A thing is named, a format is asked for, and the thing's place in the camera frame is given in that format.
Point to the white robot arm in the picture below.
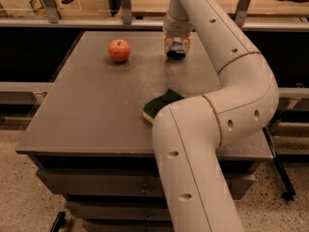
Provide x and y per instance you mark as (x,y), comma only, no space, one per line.
(187,133)

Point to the green and yellow sponge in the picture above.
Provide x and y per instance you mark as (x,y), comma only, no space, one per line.
(152,107)

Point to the wooden shelf with metal posts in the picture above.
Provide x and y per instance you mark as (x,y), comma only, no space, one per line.
(261,15)

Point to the grey drawer cabinet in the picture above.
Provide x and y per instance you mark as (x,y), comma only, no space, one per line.
(90,140)

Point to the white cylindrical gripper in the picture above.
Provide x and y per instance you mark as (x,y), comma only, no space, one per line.
(177,28)

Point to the black metal stand leg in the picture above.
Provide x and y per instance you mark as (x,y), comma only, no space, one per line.
(289,193)

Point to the red apple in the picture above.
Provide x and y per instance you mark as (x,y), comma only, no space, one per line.
(119,50)

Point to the dark blue rxbar wrapper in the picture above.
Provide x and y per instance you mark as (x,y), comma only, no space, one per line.
(176,50)

